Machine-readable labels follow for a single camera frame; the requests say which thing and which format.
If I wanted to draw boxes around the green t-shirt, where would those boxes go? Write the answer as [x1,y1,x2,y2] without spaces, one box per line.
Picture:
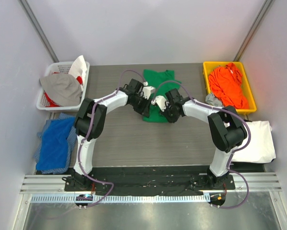
[143,69,181,123]

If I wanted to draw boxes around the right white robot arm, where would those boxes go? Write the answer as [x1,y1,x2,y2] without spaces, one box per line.
[154,89,249,189]

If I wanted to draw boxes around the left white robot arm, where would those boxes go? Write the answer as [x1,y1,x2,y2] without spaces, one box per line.
[73,79,155,191]

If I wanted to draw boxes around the grey cloth in bin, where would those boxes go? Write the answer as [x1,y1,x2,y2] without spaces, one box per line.
[205,92,223,108]

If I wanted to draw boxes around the yellow plastic bin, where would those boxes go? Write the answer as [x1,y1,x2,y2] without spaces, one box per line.
[203,61,257,115]

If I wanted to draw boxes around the orange t-shirt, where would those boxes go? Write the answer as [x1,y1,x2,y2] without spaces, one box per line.
[208,62,249,109]

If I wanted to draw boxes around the white cloth in basket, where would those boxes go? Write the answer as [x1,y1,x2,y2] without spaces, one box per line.
[68,55,89,81]

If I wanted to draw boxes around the beige grey shirt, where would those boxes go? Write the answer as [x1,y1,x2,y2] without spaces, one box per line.
[39,73,83,107]

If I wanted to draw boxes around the blue checked shirt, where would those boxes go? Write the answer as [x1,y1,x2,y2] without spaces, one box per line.
[34,113,77,174]

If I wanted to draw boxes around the white folded shirt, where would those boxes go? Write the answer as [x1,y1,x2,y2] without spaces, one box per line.
[232,121,276,163]

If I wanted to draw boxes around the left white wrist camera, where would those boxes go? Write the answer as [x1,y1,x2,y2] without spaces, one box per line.
[142,81,155,100]

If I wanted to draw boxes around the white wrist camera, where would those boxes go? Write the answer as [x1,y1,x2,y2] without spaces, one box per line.
[151,95,169,112]
[142,81,155,100]

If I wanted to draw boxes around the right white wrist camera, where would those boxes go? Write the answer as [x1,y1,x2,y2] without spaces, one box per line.
[151,95,169,112]

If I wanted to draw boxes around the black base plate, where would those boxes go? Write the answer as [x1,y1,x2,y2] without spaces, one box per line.
[62,165,236,196]

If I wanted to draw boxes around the slotted cable duct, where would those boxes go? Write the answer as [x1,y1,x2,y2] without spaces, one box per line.
[31,193,210,204]

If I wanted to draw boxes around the left aluminium corner rail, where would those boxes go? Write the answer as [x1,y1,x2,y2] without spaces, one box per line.
[18,0,59,63]

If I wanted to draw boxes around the aluminium corner rail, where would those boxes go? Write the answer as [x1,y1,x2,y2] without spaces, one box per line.
[233,0,275,61]
[18,0,59,63]

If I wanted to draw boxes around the right aluminium corner rail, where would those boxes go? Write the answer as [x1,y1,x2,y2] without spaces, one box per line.
[233,0,275,61]

